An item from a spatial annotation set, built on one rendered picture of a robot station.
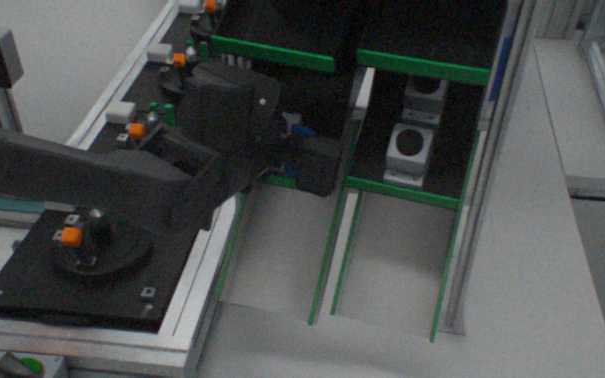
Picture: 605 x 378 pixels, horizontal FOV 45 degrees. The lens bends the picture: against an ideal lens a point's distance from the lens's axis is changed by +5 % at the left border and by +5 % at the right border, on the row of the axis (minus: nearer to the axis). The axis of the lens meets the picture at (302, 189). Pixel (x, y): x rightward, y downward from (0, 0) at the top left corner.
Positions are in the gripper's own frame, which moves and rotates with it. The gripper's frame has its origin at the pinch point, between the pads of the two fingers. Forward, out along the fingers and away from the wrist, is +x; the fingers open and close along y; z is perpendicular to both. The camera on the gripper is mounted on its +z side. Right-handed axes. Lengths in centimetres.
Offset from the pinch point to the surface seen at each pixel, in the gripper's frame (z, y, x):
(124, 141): -21.8, 37.0, 25.5
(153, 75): -19, 49, 52
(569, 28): -4, -24, 130
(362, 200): -11.0, -8.8, 12.6
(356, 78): 5.7, -5.3, 9.3
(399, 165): -0.3, -14.2, 2.6
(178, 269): -28.5, 13.9, 6.8
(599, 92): -11, -35, 102
